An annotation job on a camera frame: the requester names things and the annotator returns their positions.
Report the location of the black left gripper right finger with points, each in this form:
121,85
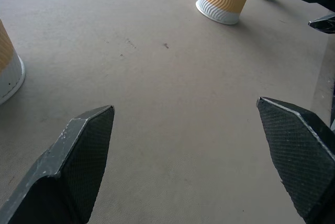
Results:
295,156

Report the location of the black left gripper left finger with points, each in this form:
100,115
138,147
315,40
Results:
78,161

